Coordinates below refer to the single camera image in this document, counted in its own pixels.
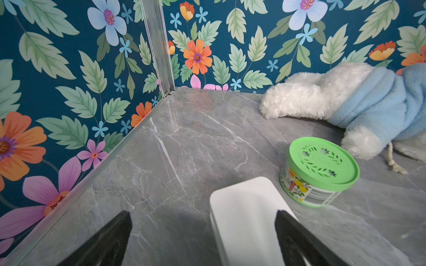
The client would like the green lidded air freshener can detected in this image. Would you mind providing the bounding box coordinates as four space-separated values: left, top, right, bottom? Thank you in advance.
280 137 360 208

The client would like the white rectangular plastic box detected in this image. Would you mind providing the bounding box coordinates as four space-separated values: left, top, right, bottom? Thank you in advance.
210 177 294 266

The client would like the white plush toy blue hoodie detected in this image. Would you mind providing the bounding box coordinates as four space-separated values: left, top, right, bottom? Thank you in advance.
260 63 426 174

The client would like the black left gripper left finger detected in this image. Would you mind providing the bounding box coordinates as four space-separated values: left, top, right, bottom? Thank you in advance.
59 211 133 266

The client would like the aluminium corner frame post left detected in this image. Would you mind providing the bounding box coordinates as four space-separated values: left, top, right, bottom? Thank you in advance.
139 0 175 98

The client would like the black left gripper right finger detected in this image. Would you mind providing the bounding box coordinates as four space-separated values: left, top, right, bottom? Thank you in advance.
275 210 347 266

